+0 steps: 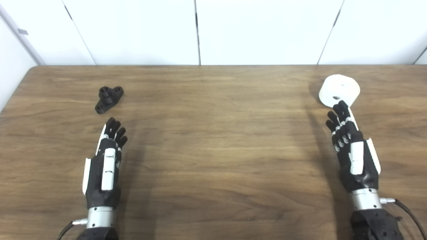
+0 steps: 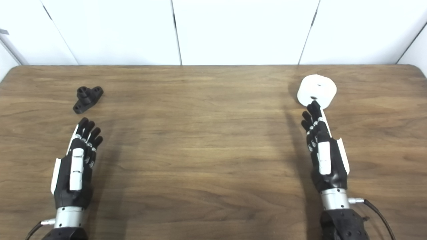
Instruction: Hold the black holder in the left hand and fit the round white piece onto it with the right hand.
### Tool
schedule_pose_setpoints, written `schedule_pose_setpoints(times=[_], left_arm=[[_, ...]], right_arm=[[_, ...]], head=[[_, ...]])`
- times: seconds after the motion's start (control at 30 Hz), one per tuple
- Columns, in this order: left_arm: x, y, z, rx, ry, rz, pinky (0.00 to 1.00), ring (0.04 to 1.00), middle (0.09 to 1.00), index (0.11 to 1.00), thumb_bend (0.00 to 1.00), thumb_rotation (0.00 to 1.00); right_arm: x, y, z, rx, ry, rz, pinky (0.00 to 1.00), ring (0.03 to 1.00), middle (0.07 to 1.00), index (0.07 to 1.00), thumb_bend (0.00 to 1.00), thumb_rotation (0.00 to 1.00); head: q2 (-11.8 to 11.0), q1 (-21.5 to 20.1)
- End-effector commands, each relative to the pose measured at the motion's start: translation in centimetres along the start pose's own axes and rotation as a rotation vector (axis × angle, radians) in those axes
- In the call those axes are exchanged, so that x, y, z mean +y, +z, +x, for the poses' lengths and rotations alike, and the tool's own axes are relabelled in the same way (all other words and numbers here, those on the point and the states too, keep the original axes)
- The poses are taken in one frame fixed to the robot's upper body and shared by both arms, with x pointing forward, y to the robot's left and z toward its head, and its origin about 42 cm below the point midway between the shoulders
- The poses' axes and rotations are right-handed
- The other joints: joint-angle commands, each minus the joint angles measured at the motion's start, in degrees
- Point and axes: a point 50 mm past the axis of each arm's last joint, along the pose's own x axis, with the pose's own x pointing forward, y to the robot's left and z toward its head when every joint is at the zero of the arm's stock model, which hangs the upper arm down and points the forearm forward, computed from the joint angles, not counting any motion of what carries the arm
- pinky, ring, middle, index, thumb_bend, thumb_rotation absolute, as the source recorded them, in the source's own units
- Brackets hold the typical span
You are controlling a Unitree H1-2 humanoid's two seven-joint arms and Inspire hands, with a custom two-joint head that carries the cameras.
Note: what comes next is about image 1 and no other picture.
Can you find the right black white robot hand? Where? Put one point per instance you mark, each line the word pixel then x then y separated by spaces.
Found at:
pixel 367 173

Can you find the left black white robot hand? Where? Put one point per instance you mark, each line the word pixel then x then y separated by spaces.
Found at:
pixel 100 180

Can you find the black flanged holder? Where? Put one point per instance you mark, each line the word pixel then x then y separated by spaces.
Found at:
pixel 108 98

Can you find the round white piece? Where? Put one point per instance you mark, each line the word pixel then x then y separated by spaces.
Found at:
pixel 340 87

